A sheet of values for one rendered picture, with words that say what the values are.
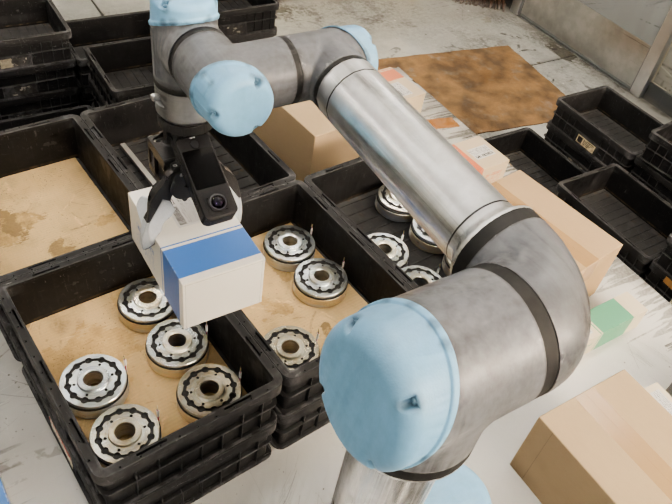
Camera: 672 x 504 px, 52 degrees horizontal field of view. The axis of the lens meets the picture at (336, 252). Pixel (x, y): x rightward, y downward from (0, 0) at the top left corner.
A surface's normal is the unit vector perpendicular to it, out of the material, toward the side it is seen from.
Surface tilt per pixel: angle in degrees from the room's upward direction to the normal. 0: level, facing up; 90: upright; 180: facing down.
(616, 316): 0
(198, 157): 29
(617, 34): 90
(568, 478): 90
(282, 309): 0
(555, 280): 11
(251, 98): 89
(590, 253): 0
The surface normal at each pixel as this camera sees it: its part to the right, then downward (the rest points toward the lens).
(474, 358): 0.39, -0.23
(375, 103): -0.23, -0.50
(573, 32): -0.84, 0.29
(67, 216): 0.14, -0.71
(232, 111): 0.53, 0.64
